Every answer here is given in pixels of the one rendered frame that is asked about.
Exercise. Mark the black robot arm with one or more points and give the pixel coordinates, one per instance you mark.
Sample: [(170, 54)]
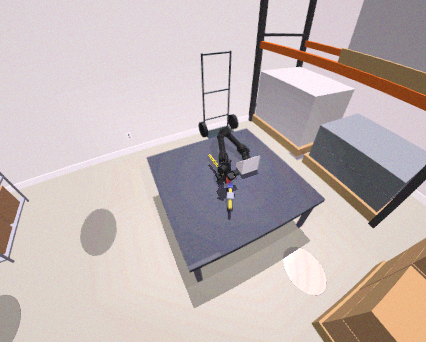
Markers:
[(223, 156)]

